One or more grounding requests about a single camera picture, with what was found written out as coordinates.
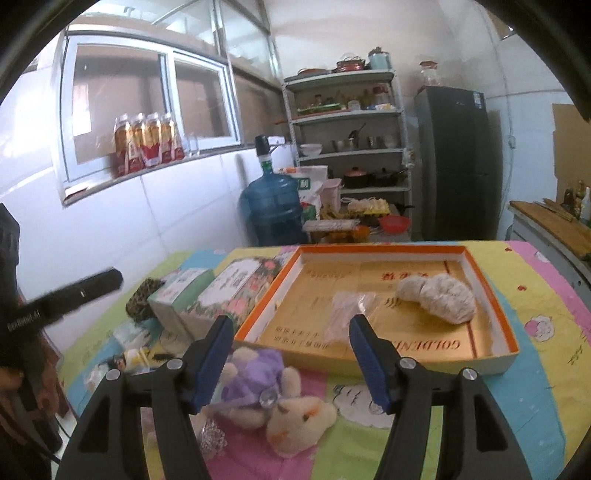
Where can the steel bowl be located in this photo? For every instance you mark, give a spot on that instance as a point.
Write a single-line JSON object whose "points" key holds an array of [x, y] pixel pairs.
{"points": [[346, 145]]}

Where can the white green flour sack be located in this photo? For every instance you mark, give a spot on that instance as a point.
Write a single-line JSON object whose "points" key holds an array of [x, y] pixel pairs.
{"points": [[316, 173]]}

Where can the orange plastic jar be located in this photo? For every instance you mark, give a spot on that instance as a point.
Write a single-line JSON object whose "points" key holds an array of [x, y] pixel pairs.
{"points": [[339, 237], [361, 233]]}

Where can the white sliding window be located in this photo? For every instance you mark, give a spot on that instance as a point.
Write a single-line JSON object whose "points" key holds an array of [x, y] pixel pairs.
{"points": [[170, 106]]}

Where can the white crochet soft toy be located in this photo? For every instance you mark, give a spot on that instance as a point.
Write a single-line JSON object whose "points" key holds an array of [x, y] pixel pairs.
{"points": [[438, 297]]}

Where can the teal canister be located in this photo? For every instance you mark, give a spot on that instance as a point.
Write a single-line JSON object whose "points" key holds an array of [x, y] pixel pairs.
{"points": [[380, 61]]}

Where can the green white carton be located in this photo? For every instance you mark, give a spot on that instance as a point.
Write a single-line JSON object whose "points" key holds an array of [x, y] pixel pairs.
{"points": [[178, 300]]}

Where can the row of condiment jars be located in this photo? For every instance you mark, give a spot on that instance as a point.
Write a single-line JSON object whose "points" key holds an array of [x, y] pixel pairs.
{"points": [[378, 97]]}

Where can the clear plastic bag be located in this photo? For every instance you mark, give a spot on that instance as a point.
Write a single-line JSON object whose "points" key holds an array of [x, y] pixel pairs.
{"points": [[344, 314]]}

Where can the purple-dress plush bunny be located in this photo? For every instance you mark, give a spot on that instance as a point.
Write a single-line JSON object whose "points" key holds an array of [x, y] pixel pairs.
{"points": [[251, 374]]}

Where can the black pot with red lid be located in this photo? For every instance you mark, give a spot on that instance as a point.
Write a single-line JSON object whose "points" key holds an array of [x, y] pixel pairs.
{"points": [[355, 179]]}

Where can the red plastic basin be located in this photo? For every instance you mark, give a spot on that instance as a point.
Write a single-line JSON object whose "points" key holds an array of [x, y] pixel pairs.
{"points": [[395, 224]]}

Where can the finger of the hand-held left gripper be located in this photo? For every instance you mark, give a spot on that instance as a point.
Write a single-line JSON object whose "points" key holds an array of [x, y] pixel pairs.
{"points": [[87, 290]]}

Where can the black wok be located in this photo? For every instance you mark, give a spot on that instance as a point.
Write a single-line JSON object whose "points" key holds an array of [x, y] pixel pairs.
{"points": [[385, 179]]}

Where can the green tray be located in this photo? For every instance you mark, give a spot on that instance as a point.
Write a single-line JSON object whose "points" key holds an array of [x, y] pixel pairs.
{"points": [[323, 110]]}

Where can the wooden cutting board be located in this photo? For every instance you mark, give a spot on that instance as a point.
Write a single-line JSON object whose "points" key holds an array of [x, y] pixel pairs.
{"points": [[554, 226]]}

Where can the pile of plastic packets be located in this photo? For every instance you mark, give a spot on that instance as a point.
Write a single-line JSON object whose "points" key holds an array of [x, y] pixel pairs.
{"points": [[138, 341]]}

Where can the brown cardboard sheet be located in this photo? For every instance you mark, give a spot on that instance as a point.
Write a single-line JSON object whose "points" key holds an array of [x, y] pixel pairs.
{"points": [[572, 147]]}

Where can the red lidded pan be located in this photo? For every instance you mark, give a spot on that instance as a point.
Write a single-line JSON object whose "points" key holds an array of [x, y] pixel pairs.
{"points": [[351, 66]]}

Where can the dark sauce bottle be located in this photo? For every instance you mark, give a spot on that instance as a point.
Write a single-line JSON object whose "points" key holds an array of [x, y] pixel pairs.
{"points": [[568, 203]]}

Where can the blue water jug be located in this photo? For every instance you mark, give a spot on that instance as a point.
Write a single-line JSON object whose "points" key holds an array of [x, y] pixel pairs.
{"points": [[272, 203]]}

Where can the white spray bottle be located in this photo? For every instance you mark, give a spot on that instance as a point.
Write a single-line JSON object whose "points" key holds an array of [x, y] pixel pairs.
{"points": [[585, 205]]}

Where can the pink plastic bin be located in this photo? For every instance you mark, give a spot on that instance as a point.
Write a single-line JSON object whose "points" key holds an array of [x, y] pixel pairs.
{"points": [[331, 194]]}

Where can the stack of white bowls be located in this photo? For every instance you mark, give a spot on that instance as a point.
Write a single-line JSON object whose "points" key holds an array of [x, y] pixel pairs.
{"points": [[310, 150]]}

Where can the kitchen knife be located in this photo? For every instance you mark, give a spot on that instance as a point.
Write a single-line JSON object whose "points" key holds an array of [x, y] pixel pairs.
{"points": [[554, 210]]}

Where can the clear drinking glass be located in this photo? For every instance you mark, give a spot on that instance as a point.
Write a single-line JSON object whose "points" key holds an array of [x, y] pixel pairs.
{"points": [[192, 146]]}

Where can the bunch of bananas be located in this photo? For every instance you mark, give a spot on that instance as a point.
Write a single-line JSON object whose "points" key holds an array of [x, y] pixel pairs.
{"points": [[332, 214]]}

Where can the person's left hand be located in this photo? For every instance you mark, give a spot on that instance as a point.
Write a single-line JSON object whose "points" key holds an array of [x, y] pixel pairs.
{"points": [[9, 384]]}

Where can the flat noodle box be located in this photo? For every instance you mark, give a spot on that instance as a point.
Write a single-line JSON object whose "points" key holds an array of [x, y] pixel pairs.
{"points": [[330, 225]]}

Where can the orange-rimmed cardboard box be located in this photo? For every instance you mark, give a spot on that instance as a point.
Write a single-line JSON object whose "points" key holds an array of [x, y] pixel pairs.
{"points": [[415, 337]]}

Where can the egg tray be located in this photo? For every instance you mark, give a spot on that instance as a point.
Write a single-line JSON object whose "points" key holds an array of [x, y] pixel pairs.
{"points": [[369, 207]]}

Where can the red rimmed plate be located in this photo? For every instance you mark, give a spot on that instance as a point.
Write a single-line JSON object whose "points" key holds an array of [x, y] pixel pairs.
{"points": [[314, 72]]}

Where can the leopard print pouch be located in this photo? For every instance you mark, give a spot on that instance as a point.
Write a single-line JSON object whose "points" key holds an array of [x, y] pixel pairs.
{"points": [[141, 300]]}

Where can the white metal shelf rack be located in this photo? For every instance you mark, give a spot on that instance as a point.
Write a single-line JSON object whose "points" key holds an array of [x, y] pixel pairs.
{"points": [[341, 78]]}

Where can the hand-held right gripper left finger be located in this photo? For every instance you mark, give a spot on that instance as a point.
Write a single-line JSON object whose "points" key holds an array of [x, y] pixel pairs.
{"points": [[217, 364]]}

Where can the grey counter cabinet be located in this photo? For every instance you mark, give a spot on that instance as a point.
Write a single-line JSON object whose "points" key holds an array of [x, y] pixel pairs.
{"points": [[528, 237]]}

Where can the black water pump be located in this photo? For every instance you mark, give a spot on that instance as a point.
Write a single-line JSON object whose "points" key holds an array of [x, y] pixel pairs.
{"points": [[262, 145]]}

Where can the floral printed carton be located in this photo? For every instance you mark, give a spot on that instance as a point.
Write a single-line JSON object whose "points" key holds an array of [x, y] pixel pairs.
{"points": [[231, 290]]}

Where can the glass jar with red lid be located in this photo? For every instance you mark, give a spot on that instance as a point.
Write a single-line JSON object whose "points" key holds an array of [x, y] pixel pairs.
{"points": [[430, 76]]}

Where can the dark grey refrigerator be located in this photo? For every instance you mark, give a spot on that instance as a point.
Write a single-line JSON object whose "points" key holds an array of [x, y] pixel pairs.
{"points": [[457, 161]]}

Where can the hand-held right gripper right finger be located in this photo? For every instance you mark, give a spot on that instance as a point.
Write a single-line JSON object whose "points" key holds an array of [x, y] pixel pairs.
{"points": [[369, 364]]}

